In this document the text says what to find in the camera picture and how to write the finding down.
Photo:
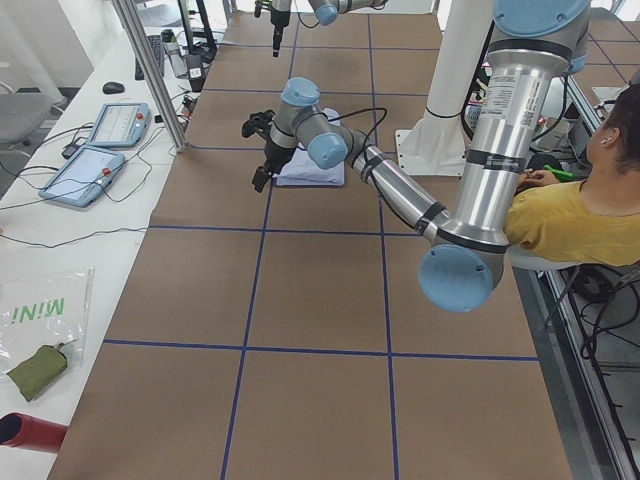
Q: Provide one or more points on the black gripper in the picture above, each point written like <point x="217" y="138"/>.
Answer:
<point x="274" y="151"/>
<point x="278" y="19"/>

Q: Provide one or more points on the light blue striped shirt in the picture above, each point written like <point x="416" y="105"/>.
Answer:
<point x="315" y="172"/>

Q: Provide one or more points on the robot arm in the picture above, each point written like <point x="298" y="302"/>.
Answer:
<point x="325" y="12"/>
<point x="531" y="44"/>

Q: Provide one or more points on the blue teach pendant far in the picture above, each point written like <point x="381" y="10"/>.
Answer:
<point x="119" y="125"/>

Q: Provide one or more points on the blue teach pendant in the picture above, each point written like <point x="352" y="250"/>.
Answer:
<point x="119" y="125"/>
<point x="84" y="177"/>

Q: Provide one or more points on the black computer mouse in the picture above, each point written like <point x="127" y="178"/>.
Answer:
<point x="112" y="87"/>

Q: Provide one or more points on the blue teach pendant near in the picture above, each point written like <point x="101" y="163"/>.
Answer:
<point x="84" y="177"/>

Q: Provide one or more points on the clear plastic bag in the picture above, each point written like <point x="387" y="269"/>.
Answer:
<point x="42" y="310"/>

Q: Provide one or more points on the green folded cloth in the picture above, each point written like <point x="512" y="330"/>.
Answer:
<point x="34" y="375"/>

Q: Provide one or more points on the person in yellow shirt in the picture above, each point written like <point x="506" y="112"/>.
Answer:
<point x="595" y="220"/>

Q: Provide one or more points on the red cylinder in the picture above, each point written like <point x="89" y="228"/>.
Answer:
<point x="31" y="433"/>

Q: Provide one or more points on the aluminium frame post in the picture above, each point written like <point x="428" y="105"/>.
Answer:
<point x="137" y="36"/>

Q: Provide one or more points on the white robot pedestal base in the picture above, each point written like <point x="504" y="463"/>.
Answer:
<point x="436" y="143"/>

